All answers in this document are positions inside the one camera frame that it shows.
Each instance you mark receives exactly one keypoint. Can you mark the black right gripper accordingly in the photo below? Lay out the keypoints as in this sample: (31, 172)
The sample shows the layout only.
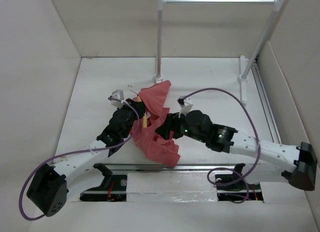
(171, 123)

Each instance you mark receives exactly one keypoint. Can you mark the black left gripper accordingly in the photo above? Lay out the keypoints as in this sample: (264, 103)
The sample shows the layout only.
(139, 106)

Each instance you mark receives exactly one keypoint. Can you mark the wooden clothes hanger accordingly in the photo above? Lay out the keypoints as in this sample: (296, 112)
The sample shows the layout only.
(142, 109)

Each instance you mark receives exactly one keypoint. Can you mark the red t shirt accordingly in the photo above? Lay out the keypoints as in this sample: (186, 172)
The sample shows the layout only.
(154, 147)

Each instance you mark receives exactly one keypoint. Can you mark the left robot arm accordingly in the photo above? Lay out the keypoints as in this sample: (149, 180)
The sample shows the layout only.
(47, 185)

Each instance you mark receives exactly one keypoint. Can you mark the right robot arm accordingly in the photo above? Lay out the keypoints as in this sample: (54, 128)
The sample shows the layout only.
(292, 164)

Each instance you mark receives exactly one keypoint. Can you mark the white clothes rack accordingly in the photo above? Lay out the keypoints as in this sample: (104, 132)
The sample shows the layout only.
(244, 65)

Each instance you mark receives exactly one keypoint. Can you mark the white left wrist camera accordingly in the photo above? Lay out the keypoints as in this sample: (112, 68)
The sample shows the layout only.
(117, 98)

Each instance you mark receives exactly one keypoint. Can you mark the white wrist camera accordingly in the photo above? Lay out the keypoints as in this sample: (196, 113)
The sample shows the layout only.
(117, 98)
(186, 105)

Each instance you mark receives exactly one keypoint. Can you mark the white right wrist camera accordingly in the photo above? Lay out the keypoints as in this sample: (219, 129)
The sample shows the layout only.
(186, 105)

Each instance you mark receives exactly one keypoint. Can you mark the aluminium front rail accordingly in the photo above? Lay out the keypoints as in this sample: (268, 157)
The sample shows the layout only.
(116, 190)

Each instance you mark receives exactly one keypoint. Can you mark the aluminium side rail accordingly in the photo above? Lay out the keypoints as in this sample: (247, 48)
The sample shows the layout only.
(265, 103)

